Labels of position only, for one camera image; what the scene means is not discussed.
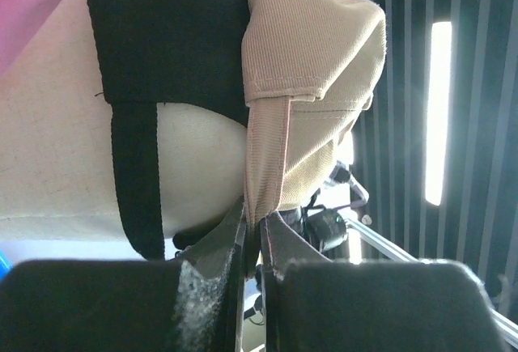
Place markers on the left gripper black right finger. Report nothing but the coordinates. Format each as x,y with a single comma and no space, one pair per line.
314,304

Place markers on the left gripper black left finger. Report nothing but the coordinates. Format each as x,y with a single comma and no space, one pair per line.
193,302

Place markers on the beige mannequin head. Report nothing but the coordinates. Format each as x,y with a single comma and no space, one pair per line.
56,158

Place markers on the blue plastic bin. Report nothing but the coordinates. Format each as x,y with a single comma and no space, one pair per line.
5,265

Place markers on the khaki hat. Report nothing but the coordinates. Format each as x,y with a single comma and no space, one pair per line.
309,69

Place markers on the black baseball cap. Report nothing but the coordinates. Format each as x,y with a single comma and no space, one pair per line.
153,52

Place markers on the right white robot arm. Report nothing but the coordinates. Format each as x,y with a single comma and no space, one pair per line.
324,228

